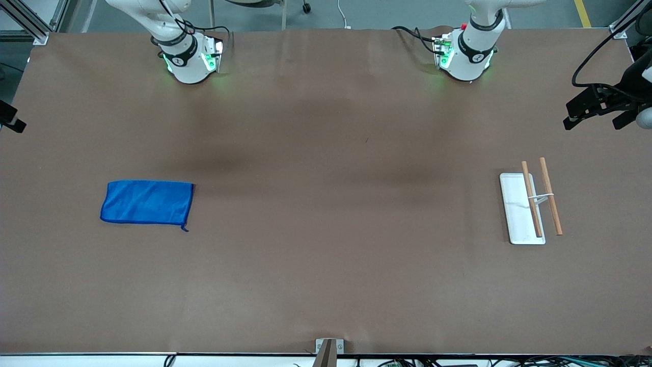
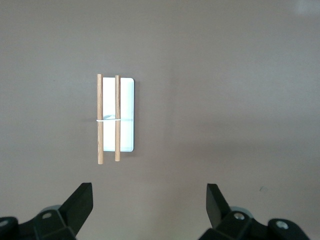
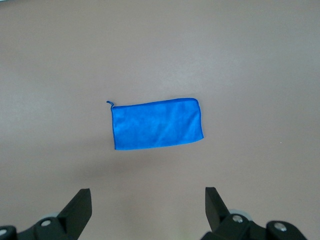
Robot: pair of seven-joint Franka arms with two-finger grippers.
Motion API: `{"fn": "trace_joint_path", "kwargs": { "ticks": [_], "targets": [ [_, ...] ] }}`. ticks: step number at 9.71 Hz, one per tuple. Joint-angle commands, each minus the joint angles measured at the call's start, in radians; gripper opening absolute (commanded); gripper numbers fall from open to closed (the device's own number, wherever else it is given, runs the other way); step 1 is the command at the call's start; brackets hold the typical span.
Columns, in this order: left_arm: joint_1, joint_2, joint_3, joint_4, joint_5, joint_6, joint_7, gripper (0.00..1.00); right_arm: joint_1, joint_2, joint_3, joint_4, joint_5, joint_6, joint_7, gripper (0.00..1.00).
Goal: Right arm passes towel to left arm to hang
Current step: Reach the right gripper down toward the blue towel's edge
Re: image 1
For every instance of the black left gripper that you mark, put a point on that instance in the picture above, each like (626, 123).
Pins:
(629, 85)

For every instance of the blue microfibre towel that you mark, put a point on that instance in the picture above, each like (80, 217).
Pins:
(147, 201)

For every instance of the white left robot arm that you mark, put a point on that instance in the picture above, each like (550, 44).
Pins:
(468, 61)

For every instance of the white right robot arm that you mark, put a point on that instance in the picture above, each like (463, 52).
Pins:
(186, 66)

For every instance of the white towel rack wooden rods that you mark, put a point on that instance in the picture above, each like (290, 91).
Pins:
(517, 214)

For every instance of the brown table cover sheet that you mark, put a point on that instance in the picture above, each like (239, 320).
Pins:
(326, 255)

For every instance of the aluminium frame profile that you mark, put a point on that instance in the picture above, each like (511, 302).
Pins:
(621, 28)
(30, 25)

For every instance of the grey metal bracket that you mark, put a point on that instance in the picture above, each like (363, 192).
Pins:
(340, 346)

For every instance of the brown camera mount post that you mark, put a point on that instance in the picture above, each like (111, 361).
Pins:
(326, 357)

